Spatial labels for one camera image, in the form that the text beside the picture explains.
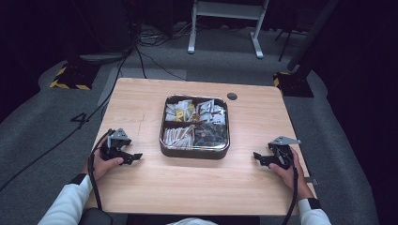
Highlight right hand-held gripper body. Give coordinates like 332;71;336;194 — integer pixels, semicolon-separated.
267;135;302;171

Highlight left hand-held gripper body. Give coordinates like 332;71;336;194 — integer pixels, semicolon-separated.
99;127;132;162

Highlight dark brown divided box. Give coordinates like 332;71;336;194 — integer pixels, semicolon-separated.
159;93;231;160

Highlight clear plastic box lid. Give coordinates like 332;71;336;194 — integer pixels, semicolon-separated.
159;93;231;152

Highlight person's right hand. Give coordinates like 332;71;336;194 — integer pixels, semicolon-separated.
268;147;314;202

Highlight person's left hand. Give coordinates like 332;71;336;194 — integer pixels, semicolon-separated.
82;152;125;183

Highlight pile of pale stick packets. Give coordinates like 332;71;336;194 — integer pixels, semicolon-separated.
162;125;195;148

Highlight pile of dark packets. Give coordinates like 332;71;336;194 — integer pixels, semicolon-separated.
194;123;228;148

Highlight pile of white yellow packets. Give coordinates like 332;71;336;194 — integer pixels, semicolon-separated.
164;99;196;123

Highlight pile of white red packets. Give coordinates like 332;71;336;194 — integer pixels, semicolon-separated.
195;99;227;125

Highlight black yellow striped stand base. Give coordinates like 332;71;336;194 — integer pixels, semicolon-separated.
272;70;314;98
49;62;101;92

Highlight grey flat stand foot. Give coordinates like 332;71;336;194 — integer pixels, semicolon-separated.
78;52;130;66

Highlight black tripod legs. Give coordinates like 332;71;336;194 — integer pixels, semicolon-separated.
275;27;307;63

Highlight left hand-held gripper black cable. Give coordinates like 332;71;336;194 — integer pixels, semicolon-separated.
87;129;115;211

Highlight hand-held gripper black cable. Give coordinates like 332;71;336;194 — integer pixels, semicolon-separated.
280;149;300;225
87;129;115;211

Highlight right hand-held gripper black cable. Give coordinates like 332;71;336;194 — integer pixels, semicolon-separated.
280;149;300;225

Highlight long black floor cable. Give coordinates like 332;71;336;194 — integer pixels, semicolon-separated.
0;46;134;192

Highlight thin black floor cable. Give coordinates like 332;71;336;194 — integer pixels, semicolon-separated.
134;45;188;82

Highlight tangle of floor cables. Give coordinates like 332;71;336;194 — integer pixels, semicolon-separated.
136;22;201;48

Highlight black slanted stand post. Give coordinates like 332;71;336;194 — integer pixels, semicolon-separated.
285;0;341;72

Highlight white metal stand frame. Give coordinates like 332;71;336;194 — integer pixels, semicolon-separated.
187;0;270;60

